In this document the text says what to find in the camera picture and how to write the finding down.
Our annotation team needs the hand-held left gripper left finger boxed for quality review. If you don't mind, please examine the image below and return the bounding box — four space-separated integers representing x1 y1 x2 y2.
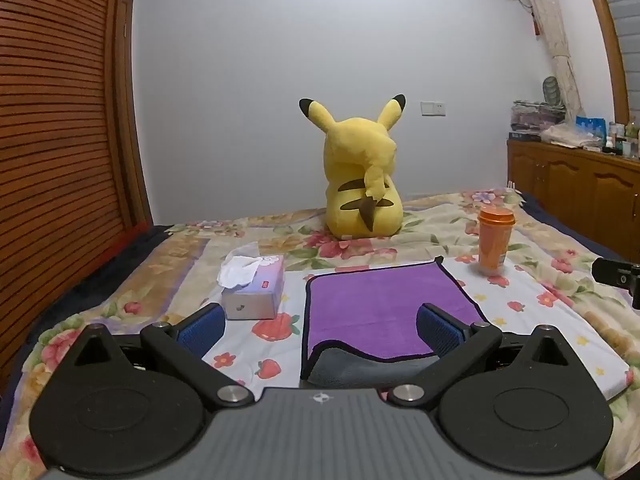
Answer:
74 303 253 406

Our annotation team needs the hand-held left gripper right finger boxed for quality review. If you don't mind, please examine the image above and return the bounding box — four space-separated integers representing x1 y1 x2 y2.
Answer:
388 303 572 408

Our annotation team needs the purple towel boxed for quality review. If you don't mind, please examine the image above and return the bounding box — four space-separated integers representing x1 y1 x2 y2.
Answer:
300 256 491 386

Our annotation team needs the tissue box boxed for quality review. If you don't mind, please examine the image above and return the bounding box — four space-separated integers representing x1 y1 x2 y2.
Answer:
217 254 286 321

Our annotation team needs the wooden cabinet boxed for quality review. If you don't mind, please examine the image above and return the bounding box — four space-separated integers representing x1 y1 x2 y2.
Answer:
506 137 640 262

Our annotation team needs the orange lidded cup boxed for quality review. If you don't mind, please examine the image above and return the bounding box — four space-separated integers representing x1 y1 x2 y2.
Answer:
477 204 517 277

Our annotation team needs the dark blue bed cover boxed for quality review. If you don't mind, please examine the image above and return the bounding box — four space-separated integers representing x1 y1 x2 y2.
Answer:
0 224 173 401

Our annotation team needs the beige cloth bundle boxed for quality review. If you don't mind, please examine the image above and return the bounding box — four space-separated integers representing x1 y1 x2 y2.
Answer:
541 123 604 151

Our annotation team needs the blue packet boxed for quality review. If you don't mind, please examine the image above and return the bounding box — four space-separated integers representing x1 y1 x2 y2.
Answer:
574 115 607 148

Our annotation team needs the clutter pile on cabinet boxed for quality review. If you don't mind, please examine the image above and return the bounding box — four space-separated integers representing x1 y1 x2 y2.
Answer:
509 100 569 142

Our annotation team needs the yellow plush toy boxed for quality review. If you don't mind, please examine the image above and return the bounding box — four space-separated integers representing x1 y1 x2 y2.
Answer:
298 93 407 241

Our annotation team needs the grey hand fan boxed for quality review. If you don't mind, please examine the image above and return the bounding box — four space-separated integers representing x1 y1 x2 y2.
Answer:
542 76 564 107

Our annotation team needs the beige lace curtain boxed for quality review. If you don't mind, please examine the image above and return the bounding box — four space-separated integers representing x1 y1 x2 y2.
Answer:
509 0 585 122

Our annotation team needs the wooden slatted wardrobe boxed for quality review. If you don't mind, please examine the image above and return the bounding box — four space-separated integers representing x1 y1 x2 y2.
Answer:
0 0 155 313

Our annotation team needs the wooden window frame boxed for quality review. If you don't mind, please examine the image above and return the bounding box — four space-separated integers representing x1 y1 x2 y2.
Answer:
576 0 631 122

